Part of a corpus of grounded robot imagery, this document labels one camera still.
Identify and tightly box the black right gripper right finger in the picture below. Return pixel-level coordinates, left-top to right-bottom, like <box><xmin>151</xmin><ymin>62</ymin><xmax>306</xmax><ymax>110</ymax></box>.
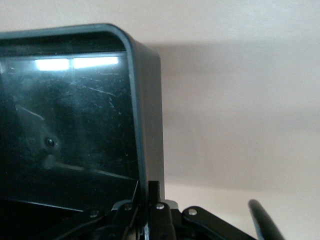
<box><xmin>147</xmin><ymin>180</ymin><xmax>256</xmax><ymax>240</ymax></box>

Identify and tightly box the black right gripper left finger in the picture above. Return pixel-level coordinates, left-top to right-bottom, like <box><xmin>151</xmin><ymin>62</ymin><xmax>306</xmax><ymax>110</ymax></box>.
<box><xmin>59</xmin><ymin>179</ymin><xmax>148</xmax><ymax>240</ymax></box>

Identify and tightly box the black plastic box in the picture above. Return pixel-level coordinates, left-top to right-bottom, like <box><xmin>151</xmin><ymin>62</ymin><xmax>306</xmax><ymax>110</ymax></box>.
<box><xmin>0</xmin><ymin>23</ymin><xmax>166</xmax><ymax>240</ymax></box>

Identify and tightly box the brown table mat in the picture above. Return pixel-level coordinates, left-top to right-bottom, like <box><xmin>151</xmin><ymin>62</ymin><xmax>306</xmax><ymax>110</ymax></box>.
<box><xmin>0</xmin><ymin>0</ymin><xmax>320</xmax><ymax>240</ymax></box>

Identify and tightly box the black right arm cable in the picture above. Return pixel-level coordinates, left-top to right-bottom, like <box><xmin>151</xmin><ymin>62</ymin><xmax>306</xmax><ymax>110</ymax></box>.
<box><xmin>247</xmin><ymin>199</ymin><xmax>286</xmax><ymax>240</ymax></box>

